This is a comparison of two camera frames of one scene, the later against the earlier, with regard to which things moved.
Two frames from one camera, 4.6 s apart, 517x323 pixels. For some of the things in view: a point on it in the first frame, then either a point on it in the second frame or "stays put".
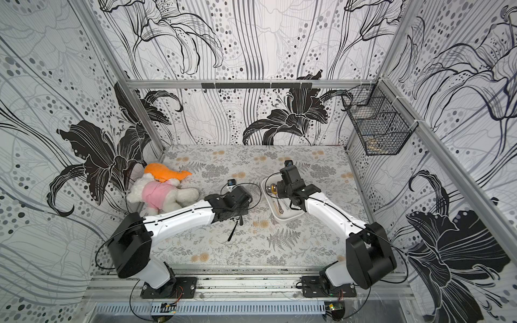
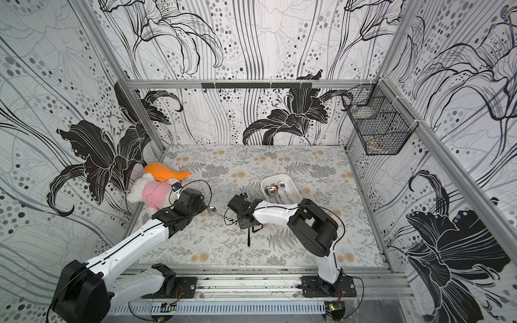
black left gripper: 244,210 -> 202,206
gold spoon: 274,189 stays put
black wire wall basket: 382,122 stays put
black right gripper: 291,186 -> 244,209
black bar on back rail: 258,85 stays put
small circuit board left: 168,308 stays put
